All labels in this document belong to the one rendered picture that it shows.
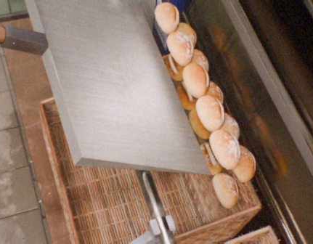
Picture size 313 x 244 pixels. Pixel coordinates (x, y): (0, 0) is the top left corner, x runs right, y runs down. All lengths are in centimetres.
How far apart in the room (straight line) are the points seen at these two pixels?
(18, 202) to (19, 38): 137
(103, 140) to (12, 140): 148
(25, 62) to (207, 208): 81
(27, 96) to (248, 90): 81
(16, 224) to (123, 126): 128
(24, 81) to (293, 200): 103
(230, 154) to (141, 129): 23
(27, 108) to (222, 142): 83
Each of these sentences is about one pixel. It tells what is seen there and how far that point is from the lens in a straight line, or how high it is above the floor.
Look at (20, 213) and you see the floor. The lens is 245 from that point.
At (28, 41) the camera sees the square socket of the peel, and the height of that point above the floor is 132.
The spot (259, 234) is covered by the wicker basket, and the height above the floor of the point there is 84.
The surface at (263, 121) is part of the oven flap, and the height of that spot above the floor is 101.
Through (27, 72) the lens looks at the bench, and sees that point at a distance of 208.
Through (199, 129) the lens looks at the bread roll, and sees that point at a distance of 166.
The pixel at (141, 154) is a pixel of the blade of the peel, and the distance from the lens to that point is 120.
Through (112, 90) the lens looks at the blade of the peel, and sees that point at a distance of 128.
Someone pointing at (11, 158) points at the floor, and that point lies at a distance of 257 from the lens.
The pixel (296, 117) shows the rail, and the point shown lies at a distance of 101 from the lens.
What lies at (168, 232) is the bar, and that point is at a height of 117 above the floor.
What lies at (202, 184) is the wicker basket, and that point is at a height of 65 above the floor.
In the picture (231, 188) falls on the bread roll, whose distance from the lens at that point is 159.
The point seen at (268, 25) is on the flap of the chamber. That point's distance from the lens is 115.
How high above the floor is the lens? 222
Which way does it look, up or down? 57 degrees down
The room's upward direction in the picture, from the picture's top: 8 degrees clockwise
